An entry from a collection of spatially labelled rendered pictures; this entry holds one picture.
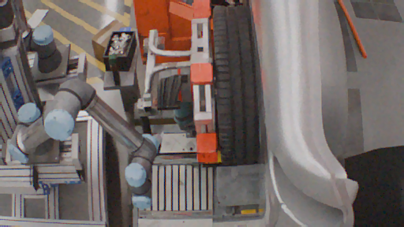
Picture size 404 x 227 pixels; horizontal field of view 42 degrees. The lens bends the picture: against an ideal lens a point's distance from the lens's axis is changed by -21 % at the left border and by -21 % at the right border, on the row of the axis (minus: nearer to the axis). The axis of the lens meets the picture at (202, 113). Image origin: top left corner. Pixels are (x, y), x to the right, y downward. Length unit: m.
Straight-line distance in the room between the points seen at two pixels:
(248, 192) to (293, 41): 1.54
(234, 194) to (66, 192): 0.89
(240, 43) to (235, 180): 0.93
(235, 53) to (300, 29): 0.73
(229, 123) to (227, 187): 0.78
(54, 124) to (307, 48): 0.90
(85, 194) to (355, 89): 1.52
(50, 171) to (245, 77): 0.98
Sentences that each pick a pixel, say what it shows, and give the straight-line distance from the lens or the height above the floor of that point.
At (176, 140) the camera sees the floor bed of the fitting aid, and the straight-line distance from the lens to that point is 3.41.
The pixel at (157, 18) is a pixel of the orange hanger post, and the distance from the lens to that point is 2.93.
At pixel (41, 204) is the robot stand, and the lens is 3.18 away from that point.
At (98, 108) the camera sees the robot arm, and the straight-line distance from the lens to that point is 2.16.
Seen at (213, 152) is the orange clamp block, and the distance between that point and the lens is 2.37.
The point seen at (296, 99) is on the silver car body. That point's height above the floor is 1.66.
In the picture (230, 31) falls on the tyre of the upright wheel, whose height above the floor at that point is 1.18.
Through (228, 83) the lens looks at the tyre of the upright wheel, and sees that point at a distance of 2.28.
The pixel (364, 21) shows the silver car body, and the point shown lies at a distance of 2.69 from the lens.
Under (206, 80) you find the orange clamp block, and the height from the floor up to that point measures 1.13.
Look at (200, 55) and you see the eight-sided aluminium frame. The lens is 2.35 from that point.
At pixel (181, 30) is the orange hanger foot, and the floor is 0.73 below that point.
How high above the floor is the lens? 2.82
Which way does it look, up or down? 51 degrees down
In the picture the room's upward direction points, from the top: 6 degrees counter-clockwise
